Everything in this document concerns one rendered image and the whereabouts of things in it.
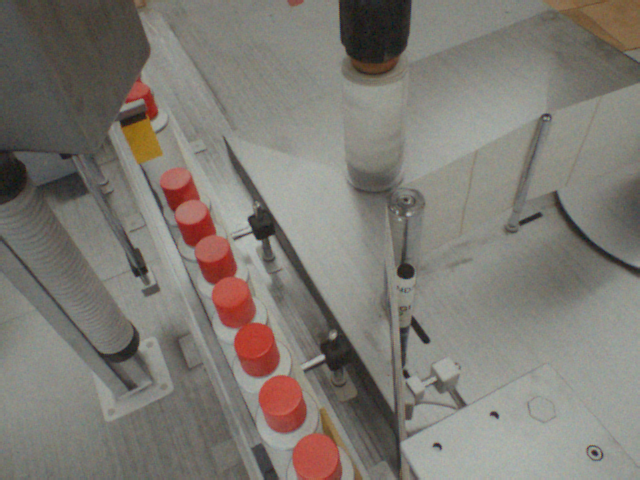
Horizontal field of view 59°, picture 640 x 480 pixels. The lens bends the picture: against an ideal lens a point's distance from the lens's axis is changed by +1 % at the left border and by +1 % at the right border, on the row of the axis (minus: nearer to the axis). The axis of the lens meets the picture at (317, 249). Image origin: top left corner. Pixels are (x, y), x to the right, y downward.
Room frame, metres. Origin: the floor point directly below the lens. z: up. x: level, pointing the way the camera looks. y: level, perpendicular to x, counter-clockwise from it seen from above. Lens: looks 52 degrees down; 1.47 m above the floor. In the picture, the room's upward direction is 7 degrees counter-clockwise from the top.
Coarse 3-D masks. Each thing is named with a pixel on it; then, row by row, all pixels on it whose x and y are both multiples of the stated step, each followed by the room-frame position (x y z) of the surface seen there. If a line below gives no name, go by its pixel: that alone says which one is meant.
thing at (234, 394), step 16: (128, 160) 0.59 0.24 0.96; (144, 192) 0.53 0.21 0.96; (160, 224) 0.47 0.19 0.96; (176, 256) 0.41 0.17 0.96; (176, 272) 0.39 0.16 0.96; (192, 288) 0.36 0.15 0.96; (192, 304) 0.34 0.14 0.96; (208, 336) 0.30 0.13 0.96; (224, 368) 0.26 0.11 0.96; (224, 384) 0.24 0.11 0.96; (240, 400) 0.22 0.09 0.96; (240, 416) 0.21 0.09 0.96; (256, 432) 0.19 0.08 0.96; (256, 448) 0.18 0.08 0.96
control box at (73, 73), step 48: (0, 0) 0.22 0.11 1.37; (48, 0) 0.24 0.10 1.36; (96, 0) 0.28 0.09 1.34; (0, 48) 0.23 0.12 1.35; (48, 48) 0.23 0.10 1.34; (96, 48) 0.26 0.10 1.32; (144, 48) 0.30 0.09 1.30; (0, 96) 0.23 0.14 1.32; (48, 96) 0.22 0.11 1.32; (96, 96) 0.24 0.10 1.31; (0, 144) 0.24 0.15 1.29; (48, 144) 0.23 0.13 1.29; (96, 144) 0.23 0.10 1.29
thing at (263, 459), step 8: (144, 176) 0.65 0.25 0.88; (152, 192) 0.61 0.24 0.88; (160, 208) 0.57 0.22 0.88; (208, 320) 0.37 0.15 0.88; (216, 336) 0.35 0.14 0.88; (248, 408) 0.25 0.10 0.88; (264, 448) 0.20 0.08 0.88; (256, 456) 0.20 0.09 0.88; (264, 456) 0.20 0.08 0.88; (264, 464) 0.19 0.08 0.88; (264, 472) 0.18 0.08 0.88; (272, 472) 0.18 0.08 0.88
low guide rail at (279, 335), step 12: (180, 144) 0.67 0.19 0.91; (192, 168) 0.61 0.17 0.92; (204, 192) 0.56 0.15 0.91; (216, 216) 0.51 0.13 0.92; (252, 276) 0.40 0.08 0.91; (264, 300) 0.37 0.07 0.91; (276, 324) 0.33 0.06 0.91; (276, 336) 0.32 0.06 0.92; (288, 348) 0.30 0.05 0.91; (300, 372) 0.27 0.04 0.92; (300, 384) 0.25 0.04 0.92; (312, 396) 0.24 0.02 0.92
